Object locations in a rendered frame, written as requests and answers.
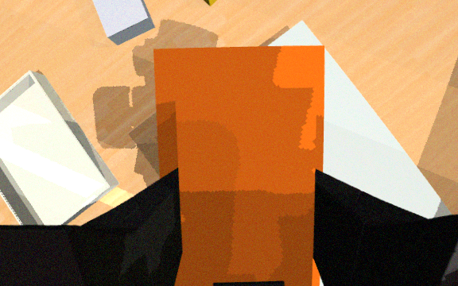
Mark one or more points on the yellow flat bar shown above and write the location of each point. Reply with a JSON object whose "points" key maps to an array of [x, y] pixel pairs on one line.
{"points": [[210, 2]]}

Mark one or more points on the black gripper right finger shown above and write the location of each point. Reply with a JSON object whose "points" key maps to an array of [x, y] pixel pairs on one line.
{"points": [[360, 240]]}

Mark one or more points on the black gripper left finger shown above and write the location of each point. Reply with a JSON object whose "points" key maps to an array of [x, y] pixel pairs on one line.
{"points": [[137, 243]]}

